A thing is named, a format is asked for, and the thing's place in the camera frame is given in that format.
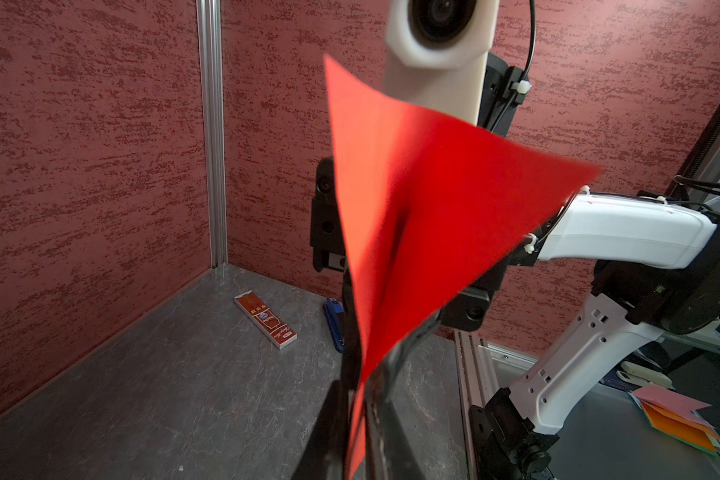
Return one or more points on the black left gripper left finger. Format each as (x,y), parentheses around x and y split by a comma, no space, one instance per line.
(325,452)

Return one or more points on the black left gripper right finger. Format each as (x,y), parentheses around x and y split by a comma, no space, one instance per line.
(390,408)

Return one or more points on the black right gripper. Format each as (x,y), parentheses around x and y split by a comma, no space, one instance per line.
(467,310)

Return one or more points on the red square paper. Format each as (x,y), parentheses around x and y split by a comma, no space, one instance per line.
(428,203)

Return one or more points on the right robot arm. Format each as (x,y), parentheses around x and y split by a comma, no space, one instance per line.
(658,270)

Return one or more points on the blue stapler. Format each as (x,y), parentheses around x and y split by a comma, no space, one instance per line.
(334,314)

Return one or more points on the red pencil box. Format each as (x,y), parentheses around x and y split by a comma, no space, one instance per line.
(270,324)

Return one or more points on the colored paper stack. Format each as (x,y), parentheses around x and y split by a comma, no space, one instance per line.
(676,415)

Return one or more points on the aluminium right corner post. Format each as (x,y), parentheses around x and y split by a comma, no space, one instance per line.
(210,56)

